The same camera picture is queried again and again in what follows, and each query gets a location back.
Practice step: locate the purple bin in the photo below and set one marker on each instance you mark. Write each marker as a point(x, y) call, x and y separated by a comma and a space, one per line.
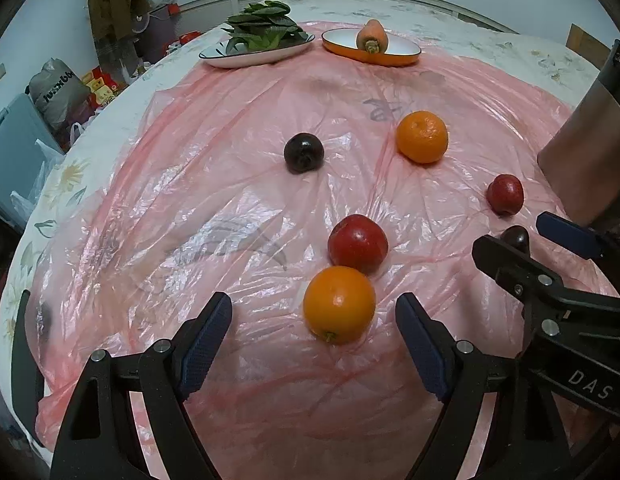
point(157, 37)

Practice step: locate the dark plum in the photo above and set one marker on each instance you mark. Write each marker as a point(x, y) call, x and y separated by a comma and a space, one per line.
point(518, 238)
point(303, 152)

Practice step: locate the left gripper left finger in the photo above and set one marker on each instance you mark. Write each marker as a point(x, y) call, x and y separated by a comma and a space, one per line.
point(170, 371)

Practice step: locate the grey bag with lettering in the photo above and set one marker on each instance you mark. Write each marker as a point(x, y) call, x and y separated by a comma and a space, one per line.
point(57, 92)

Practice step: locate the orange rimmed plate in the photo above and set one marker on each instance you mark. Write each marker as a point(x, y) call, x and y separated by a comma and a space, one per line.
point(396, 51)

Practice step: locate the pink plastic sheet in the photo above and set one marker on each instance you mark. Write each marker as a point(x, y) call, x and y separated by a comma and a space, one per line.
point(201, 201)

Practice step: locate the green leafy vegetables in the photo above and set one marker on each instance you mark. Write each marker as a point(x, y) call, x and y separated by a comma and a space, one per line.
point(263, 26)

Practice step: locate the white oval plate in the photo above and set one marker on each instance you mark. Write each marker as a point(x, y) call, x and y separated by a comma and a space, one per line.
point(240, 57)

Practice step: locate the orange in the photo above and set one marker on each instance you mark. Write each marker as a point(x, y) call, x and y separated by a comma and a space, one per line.
point(339, 305)
point(422, 137)

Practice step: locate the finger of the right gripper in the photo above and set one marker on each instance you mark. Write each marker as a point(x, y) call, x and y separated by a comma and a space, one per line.
point(515, 272)
point(567, 234)

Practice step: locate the carrot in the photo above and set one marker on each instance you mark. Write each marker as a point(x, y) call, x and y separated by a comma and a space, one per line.
point(372, 38)

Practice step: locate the black phone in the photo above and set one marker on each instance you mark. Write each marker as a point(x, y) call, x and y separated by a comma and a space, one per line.
point(27, 384)

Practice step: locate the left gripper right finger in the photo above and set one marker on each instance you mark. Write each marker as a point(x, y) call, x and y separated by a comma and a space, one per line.
point(456, 372)

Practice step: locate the wooden headboard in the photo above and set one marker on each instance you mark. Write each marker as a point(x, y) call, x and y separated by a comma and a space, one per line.
point(587, 46)

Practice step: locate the red plum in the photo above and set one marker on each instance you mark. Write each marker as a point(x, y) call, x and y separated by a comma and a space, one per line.
point(505, 195)
point(358, 242)

